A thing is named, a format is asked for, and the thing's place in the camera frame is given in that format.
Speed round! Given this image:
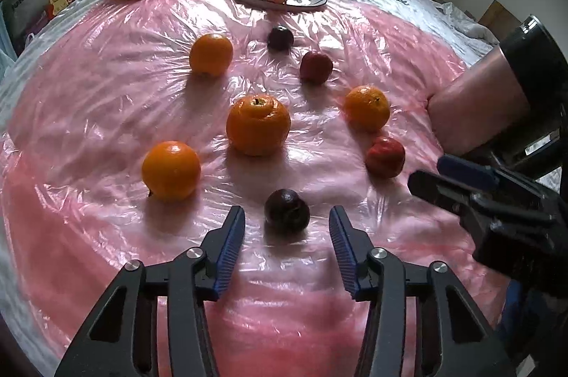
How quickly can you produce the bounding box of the white plastic bag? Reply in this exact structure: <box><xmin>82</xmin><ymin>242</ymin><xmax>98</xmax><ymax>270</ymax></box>
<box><xmin>2</xmin><ymin>0</ymin><xmax>47</xmax><ymax>39</ymax></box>

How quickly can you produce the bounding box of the dark plum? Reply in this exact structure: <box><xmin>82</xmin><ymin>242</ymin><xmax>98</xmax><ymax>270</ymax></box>
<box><xmin>264</xmin><ymin>188</ymin><xmax>310</xmax><ymax>235</ymax></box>
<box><xmin>267</xmin><ymin>25</ymin><xmax>294</xmax><ymax>52</ymax></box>

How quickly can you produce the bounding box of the large wrinkled orange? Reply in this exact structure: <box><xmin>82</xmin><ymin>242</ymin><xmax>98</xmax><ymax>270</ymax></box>
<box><xmin>226</xmin><ymin>94</ymin><xmax>291</xmax><ymax>157</ymax></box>

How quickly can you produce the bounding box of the pink plastic sheet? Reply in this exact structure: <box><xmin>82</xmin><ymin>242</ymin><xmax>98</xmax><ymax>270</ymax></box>
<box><xmin>0</xmin><ymin>0</ymin><xmax>511</xmax><ymax>377</ymax></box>

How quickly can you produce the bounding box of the red fruit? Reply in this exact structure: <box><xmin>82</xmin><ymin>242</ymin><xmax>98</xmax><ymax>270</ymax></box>
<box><xmin>299</xmin><ymin>51</ymin><xmax>333</xmax><ymax>86</ymax></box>
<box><xmin>365</xmin><ymin>137</ymin><xmax>405</xmax><ymax>179</ymax></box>

